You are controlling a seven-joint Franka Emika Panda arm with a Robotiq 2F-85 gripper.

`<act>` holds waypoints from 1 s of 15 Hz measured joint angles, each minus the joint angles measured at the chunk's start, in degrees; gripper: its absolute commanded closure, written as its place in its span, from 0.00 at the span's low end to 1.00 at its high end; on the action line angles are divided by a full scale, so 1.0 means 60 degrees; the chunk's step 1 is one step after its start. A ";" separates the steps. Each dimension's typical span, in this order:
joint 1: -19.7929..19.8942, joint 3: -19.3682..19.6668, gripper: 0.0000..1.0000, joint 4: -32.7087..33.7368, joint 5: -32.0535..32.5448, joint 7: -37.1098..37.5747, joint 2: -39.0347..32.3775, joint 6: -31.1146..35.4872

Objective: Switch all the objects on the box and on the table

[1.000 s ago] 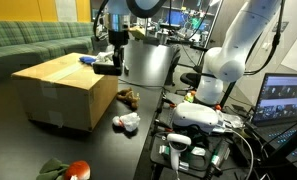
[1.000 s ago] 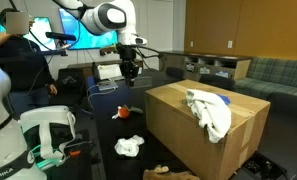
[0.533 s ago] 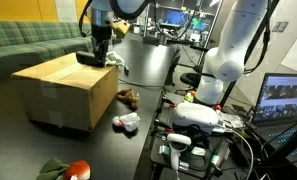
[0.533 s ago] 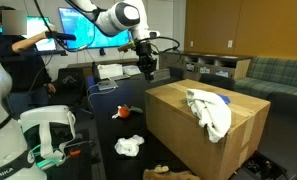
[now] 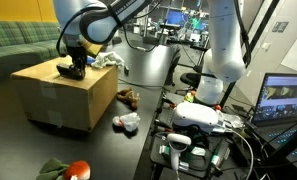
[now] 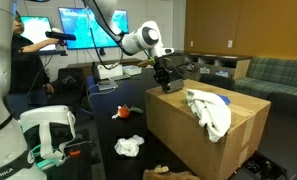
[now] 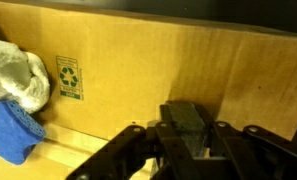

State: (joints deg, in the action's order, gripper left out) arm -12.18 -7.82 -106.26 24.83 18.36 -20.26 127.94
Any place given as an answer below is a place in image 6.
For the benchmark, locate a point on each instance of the silver flat device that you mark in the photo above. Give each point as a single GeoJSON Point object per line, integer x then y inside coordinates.
{"type": "Point", "coordinates": [107, 85]}

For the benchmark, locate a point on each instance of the white wall outlet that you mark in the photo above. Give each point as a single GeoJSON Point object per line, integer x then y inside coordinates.
{"type": "Point", "coordinates": [230, 44]}

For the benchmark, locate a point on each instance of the white plastic bag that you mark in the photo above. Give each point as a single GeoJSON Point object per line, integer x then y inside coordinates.
{"type": "Point", "coordinates": [129, 146]}

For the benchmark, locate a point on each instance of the black office chair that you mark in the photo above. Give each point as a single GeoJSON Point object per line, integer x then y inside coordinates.
{"type": "Point", "coordinates": [66, 85]}

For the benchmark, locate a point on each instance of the white VR headset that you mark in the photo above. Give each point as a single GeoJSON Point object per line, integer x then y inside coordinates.
{"type": "Point", "coordinates": [44, 115]}

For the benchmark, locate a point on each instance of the green plaid sofa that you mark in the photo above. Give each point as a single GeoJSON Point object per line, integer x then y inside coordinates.
{"type": "Point", "coordinates": [281, 76]}

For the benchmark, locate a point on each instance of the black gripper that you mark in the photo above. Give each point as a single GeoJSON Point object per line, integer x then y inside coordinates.
{"type": "Point", "coordinates": [161, 70]}

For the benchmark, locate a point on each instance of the large TV screen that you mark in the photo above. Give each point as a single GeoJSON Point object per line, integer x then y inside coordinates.
{"type": "Point", "coordinates": [74, 28]}

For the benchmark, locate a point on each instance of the red plush with green leaves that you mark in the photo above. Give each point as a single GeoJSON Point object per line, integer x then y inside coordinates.
{"type": "Point", "coordinates": [123, 112]}

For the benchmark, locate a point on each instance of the brown plush toy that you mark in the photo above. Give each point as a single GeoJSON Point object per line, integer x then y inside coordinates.
{"type": "Point", "coordinates": [169, 174]}

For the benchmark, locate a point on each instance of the blue bean bag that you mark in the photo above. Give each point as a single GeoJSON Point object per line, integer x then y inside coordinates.
{"type": "Point", "coordinates": [225, 99]}

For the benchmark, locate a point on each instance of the white towel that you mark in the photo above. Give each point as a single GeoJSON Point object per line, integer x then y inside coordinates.
{"type": "Point", "coordinates": [211, 113]}

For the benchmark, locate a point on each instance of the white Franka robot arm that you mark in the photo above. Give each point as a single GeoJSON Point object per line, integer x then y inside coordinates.
{"type": "Point", "coordinates": [4, 100]}

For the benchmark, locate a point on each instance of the small orange clip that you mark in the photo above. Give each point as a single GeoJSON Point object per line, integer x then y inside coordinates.
{"type": "Point", "coordinates": [75, 153]}

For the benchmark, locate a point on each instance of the black power strip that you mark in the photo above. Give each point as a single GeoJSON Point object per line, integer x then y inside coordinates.
{"type": "Point", "coordinates": [263, 166]}

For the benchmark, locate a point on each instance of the large cardboard box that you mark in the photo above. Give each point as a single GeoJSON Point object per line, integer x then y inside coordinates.
{"type": "Point", "coordinates": [188, 133]}

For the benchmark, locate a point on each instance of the seated person in dark clothes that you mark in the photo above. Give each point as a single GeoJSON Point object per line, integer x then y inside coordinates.
{"type": "Point", "coordinates": [24, 73]}

